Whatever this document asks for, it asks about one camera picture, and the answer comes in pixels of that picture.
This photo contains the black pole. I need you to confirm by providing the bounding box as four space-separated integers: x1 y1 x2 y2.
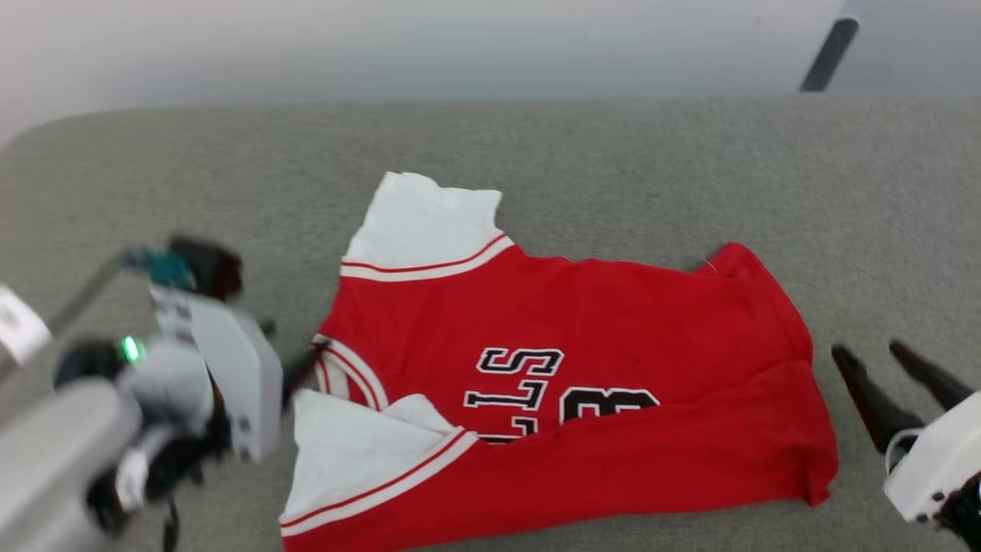
799 17 859 93

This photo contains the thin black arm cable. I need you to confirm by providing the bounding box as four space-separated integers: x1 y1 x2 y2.
159 498 182 552

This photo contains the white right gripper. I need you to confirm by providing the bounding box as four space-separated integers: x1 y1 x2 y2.
832 341 981 537

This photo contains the grey cable with teal plug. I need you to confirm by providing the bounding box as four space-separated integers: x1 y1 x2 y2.
46 248 194 334

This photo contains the red white basketball jersey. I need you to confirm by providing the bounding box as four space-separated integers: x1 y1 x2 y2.
280 170 840 552

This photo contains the white cable label tag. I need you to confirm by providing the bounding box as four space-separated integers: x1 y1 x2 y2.
0 285 51 366

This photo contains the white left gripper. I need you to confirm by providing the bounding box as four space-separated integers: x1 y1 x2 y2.
88 287 329 530

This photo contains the light grey partition panel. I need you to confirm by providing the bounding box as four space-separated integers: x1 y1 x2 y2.
832 0 981 97

